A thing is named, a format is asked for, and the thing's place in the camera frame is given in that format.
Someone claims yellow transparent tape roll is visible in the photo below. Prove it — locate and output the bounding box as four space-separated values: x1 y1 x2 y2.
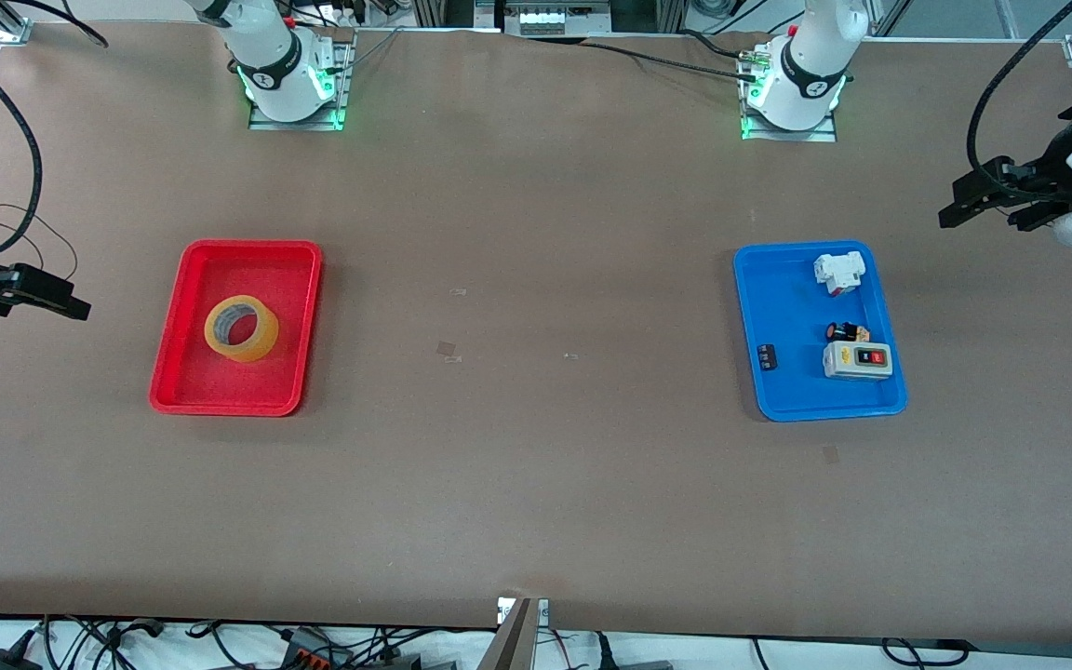
204 295 280 364

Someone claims white circuit breaker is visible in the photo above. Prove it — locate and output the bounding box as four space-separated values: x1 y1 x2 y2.
813 251 868 299

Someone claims red plastic tray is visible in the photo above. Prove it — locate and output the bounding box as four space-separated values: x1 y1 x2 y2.
149 239 324 418

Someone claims blue plastic tray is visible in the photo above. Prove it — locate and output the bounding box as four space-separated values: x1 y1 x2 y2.
732 241 909 423

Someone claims black power adapter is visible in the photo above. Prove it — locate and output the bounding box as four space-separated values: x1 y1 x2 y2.
0 631 44 670

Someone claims orange black connector block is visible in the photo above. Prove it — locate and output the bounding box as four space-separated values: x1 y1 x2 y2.
280 628 355 670

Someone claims black floor plug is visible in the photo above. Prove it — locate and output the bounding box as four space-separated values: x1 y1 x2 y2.
592 633 677 670

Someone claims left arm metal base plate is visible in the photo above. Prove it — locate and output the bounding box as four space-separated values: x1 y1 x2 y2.
741 56 839 142

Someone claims grey on off switch box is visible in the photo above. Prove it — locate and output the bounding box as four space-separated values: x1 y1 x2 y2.
822 341 894 381

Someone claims black base power cable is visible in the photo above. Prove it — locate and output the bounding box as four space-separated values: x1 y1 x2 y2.
583 30 765 80

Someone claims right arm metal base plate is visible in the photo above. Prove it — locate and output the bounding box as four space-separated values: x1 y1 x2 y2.
248 33 356 132

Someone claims black looped floor cable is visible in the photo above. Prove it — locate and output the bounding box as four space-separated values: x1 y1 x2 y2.
880 636 971 667

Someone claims aluminium frame with white strip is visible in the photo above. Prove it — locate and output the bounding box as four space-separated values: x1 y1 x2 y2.
410 0 686 38

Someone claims aluminium profile post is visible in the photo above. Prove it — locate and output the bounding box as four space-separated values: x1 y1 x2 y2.
476 596 548 670

